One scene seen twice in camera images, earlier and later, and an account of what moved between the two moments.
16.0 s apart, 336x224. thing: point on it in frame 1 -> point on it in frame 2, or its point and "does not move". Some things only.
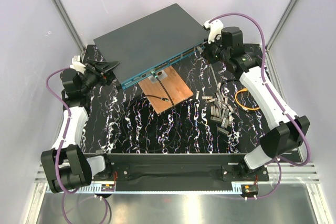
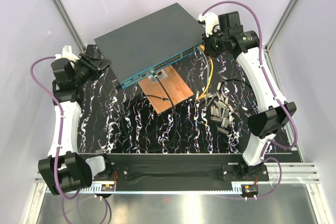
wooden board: x=175 y=86 does not move
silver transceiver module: x=223 y=130 does not move
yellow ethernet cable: x=244 y=89 -> x=206 y=95
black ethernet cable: x=165 y=99 does not move
